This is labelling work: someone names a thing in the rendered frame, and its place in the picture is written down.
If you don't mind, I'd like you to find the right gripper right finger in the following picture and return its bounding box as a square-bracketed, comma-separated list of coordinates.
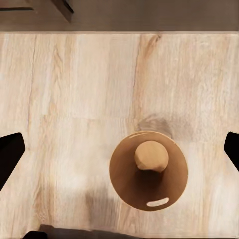
[224, 132, 239, 172]

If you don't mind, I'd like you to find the trash can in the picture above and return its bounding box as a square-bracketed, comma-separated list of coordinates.
[109, 131, 189, 212]

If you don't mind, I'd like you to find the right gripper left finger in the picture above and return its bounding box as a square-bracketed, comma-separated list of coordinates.
[0, 132, 26, 191]

